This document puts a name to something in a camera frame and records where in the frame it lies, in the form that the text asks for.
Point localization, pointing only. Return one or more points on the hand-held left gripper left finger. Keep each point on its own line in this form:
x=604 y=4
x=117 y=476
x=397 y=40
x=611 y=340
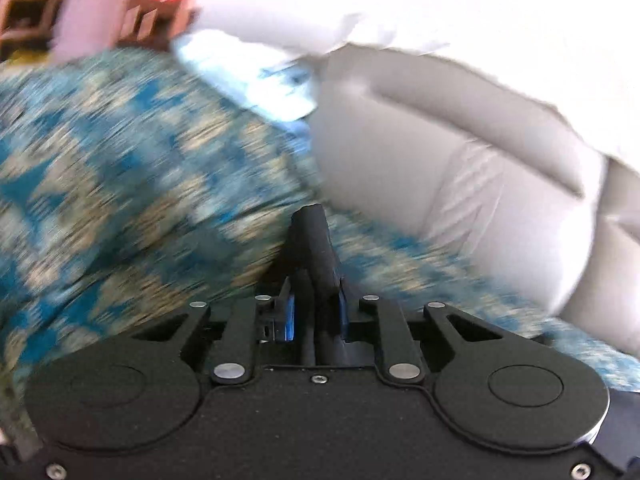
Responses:
x=289 y=318

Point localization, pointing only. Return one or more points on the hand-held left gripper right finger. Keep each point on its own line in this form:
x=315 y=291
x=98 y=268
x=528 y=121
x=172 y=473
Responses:
x=343 y=316

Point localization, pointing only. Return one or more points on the black pants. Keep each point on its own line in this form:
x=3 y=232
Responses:
x=315 y=270

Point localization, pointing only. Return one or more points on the beige leather sofa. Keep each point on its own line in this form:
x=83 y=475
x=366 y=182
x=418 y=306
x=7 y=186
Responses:
x=450 y=160

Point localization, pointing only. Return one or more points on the teal paisley blanket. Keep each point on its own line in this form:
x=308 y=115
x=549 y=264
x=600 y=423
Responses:
x=140 y=190

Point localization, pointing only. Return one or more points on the light blue cloth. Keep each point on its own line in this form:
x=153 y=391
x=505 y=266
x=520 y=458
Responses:
x=250 y=75

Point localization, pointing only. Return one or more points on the wooden furniture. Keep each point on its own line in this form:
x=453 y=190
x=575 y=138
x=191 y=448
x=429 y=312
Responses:
x=30 y=5

